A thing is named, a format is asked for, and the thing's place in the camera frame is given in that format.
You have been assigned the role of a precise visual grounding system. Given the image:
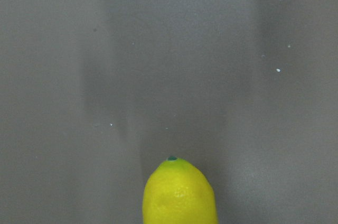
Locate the yellow lemon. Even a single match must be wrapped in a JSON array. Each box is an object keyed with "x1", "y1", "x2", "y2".
[{"x1": 142, "y1": 156, "x2": 219, "y2": 223}]

